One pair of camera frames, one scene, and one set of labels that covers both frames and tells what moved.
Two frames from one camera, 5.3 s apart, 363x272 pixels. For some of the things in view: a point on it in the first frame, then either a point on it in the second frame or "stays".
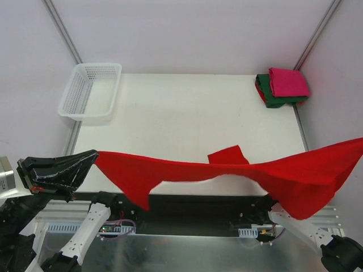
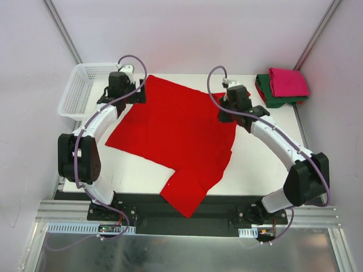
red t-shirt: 300,186 -> 178,127
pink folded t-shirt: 287,83 stays
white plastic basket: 92,93 stays
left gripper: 25,174 -> 139,92
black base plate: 184,214 stays
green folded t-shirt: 263,81 stays
